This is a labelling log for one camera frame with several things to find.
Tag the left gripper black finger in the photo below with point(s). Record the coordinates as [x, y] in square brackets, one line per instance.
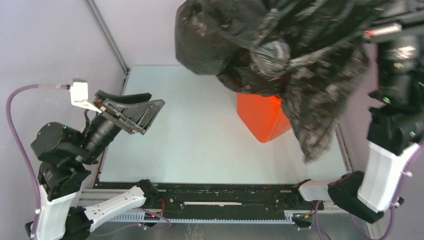
[133, 117]
[124, 99]

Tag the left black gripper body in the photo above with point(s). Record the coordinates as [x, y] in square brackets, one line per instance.
[103, 132]

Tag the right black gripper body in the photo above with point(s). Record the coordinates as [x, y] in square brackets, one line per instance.
[387, 25]

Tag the black plastic trash bag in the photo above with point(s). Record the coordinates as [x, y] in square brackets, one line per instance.
[309, 53]

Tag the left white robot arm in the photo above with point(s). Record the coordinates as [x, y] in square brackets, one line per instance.
[65, 152]

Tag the orange plastic trash bin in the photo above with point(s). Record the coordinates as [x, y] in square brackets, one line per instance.
[263, 116]

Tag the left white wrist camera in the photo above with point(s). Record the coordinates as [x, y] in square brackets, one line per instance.
[79, 95]

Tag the aluminium frame rail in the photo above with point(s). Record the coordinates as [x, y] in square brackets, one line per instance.
[96, 195]

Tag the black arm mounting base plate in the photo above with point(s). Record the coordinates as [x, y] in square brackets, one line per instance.
[226, 212]

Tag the grey cable duct strip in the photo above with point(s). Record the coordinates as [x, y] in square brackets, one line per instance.
[142, 217]

